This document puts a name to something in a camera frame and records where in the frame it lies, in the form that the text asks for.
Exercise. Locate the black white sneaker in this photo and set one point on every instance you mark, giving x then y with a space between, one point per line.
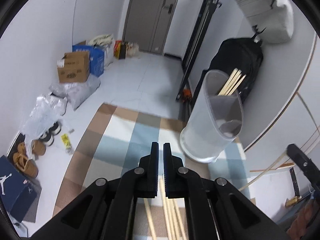
54 128
46 139

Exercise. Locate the bunch of wooden chopsticks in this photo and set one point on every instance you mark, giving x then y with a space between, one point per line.
168 217
231 81

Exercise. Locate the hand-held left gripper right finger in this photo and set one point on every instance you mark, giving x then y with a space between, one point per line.
168 175

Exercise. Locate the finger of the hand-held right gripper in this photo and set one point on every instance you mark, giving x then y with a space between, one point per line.
305 165

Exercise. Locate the person's right hand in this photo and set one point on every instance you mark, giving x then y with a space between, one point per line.
305 217

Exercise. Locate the clear plastic bag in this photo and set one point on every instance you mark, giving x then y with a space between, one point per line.
132 50

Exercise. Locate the brown cardboard box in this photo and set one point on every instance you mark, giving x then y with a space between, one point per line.
73 70

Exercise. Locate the orange black tool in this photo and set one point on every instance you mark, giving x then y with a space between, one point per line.
187 95

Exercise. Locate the brown wooden strip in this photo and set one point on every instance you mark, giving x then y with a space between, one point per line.
275 167

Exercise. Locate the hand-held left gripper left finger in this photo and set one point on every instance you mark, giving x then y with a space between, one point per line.
154 170

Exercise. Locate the white plastic bags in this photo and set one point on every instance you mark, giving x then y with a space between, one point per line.
42 115

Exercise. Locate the cream canvas tote bag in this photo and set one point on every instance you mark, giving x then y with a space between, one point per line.
102 40

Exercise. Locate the brown slippers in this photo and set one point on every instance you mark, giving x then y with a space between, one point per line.
25 165

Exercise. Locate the white plastic utensil holder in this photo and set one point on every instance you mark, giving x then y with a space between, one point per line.
200 130

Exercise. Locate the grey door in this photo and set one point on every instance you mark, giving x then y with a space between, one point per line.
147 12

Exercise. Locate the black backpack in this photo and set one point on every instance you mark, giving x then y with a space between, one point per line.
232 52

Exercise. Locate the light wooden strip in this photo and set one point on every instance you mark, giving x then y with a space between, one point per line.
252 182

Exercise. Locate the brown suede boot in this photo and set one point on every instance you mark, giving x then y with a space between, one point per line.
36 148

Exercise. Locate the grey plastic mailer bags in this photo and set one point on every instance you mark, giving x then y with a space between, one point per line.
80 90

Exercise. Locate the yellow packet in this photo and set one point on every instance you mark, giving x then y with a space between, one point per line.
66 140

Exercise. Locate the checkered brown blue mat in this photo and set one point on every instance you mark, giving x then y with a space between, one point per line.
120 140

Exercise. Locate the orange and black paper bag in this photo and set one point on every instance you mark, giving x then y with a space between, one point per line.
121 51

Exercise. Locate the light grey shoulder bag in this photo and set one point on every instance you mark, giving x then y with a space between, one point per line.
265 12

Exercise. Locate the blue cardboard box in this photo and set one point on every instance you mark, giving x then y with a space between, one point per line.
97 60

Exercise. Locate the navy shoebox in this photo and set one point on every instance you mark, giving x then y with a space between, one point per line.
12 187

